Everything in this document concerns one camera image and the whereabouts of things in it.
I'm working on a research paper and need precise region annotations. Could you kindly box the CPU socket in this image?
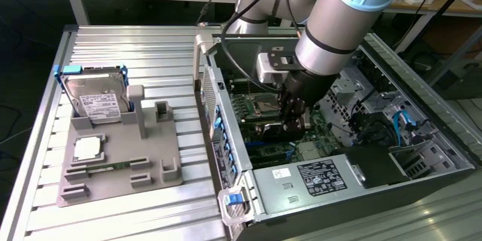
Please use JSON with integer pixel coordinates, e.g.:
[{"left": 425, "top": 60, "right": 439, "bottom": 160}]
[{"left": 252, "top": 94, "right": 284, "bottom": 118}]

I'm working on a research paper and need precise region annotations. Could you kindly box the silver chipset heatsink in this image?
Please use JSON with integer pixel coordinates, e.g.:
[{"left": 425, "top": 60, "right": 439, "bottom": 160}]
[{"left": 297, "top": 142, "right": 322, "bottom": 160}]

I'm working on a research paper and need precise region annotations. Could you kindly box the green RAM stick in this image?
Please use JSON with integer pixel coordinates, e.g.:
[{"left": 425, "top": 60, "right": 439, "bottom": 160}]
[{"left": 85, "top": 161, "right": 134, "bottom": 173}]

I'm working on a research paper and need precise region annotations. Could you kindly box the hard disk in blue caddy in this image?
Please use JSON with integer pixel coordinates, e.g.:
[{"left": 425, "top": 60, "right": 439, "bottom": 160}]
[{"left": 53, "top": 63, "right": 133, "bottom": 125}]

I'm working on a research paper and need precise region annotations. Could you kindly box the grey power supply unit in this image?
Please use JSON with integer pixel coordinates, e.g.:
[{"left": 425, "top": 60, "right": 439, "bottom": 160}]
[{"left": 252, "top": 155, "right": 368, "bottom": 216}]

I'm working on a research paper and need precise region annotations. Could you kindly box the grey parts rack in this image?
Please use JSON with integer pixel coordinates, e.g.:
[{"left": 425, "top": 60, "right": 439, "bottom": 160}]
[{"left": 57, "top": 84, "right": 186, "bottom": 208}]

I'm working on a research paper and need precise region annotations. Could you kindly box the blue disk wire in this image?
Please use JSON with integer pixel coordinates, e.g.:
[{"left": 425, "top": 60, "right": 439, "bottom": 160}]
[{"left": 392, "top": 109, "right": 420, "bottom": 148}]

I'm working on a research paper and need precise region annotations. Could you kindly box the clear latch with blue tab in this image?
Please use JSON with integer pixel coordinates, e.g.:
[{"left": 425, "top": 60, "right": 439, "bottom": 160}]
[{"left": 218, "top": 186, "right": 254, "bottom": 226}]

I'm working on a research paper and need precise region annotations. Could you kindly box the open black PC case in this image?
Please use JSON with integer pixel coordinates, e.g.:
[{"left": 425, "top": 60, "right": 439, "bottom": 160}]
[{"left": 191, "top": 28, "right": 482, "bottom": 241}]

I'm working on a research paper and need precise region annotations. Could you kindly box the silver drive cage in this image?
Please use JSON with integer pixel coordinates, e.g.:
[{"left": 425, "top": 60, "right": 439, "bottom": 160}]
[{"left": 324, "top": 54, "right": 380, "bottom": 146}]

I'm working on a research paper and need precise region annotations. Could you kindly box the black RAM slot bank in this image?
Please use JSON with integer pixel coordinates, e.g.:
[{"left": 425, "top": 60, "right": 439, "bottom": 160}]
[
  {"left": 241, "top": 116, "right": 284, "bottom": 130},
  {"left": 228, "top": 78, "right": 282, "bottom": 95}
]

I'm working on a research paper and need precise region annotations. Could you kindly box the black camera cable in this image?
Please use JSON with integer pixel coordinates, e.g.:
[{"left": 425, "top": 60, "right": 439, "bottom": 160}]
[{"left": 221, "top": 0, "right": 298, "bottom": 95}]

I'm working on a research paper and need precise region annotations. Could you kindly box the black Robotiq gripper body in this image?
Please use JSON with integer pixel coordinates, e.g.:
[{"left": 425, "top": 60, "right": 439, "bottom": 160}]
[{"left": 281, "top": 67, "right": 341, "bottom": 107}]

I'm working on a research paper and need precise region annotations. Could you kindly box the green motherboard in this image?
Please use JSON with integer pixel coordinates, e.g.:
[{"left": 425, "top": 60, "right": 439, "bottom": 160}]
[{"left": 229, "top": 77, "right": 340, "bottom": 168}]

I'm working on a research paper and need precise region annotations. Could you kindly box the silver CPU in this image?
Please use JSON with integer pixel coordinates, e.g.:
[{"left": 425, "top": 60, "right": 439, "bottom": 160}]
[{"left": 74, "top": 138, "right": 106, "bottom": 162}]

